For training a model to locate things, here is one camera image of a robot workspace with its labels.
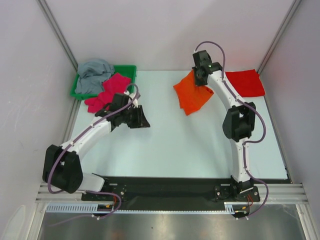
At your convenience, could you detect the grey t-shirt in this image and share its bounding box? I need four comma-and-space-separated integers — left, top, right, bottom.
74, 58, 115, 94

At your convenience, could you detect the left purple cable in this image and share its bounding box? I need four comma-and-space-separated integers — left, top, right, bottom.
47, 82, 141, 227

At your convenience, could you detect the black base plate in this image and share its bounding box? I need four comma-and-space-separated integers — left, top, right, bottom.
81, 176, 292, 211

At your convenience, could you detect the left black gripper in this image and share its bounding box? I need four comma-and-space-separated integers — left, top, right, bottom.
120, 105, 150, 129

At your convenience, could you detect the orange t-shirt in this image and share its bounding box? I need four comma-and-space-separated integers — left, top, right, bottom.
173, 70, 214, 116

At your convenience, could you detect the aluminium corner post right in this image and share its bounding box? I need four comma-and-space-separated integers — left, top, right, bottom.
257, 0, 303, 74

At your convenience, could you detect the folded red t-shirt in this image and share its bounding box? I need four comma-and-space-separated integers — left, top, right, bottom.
226, 69, 266, 98

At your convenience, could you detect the aluminium corner post left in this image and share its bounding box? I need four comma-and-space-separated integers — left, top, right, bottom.
36, 0, 78, 71

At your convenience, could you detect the magenta t-shirt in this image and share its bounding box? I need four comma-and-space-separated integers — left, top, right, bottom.
84, 73, 132, 114

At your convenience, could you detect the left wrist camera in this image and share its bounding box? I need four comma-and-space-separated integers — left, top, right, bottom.
124, 91, 141, 108

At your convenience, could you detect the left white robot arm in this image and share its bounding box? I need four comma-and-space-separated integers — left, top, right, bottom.
42, 92, 150, 200

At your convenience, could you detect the aluminium frame rail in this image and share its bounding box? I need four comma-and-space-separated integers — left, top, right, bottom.
258, 182, 310, 205

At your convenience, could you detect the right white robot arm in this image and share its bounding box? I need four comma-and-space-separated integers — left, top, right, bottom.
192, 50, 255, 202

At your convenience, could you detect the aluminium corner post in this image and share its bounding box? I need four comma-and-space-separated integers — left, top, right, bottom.
36, 0, 78, 71
257, 0, 303, 74

